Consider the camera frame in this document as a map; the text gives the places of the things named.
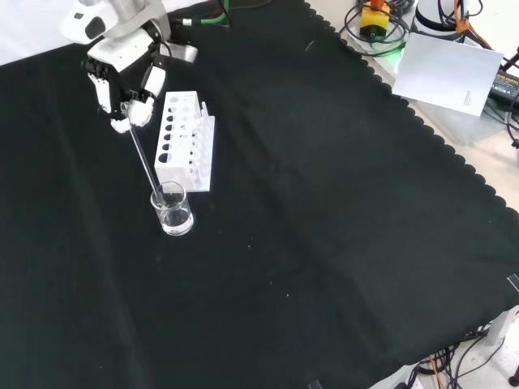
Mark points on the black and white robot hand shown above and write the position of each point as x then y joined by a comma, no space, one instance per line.
121,52

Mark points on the glass stirring rod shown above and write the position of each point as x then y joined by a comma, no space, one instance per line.
142,158

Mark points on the white test tube rack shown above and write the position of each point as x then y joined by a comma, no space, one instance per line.
174,166

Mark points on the clear glass beaker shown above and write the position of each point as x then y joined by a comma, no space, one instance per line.
176,221

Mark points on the black bench cloth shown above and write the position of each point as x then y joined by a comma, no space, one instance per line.
284,202

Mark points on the yellow stop button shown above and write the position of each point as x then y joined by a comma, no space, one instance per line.
375,18

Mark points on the pale board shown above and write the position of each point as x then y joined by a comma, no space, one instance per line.
446,73

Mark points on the clear cloth clip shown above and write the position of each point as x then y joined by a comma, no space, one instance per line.
514,282
315,384

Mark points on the black power adapter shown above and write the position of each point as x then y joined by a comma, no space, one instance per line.
504,85

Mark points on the grey metal table frame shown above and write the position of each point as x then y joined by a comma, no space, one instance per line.
503,324

